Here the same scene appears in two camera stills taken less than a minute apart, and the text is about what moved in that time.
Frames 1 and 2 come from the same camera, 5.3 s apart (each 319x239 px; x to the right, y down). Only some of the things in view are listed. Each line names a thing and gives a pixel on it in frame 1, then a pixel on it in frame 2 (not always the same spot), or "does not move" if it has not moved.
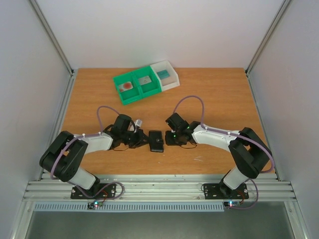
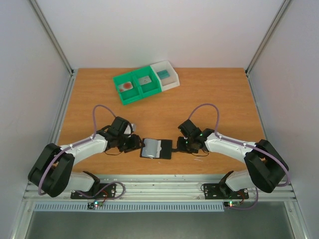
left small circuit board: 94,204 does not move
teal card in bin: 163,74 does not move
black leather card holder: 156,141 → 156,149
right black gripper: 173,138 → 181,144
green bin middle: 149,88 does not move
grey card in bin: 144,80 does not move
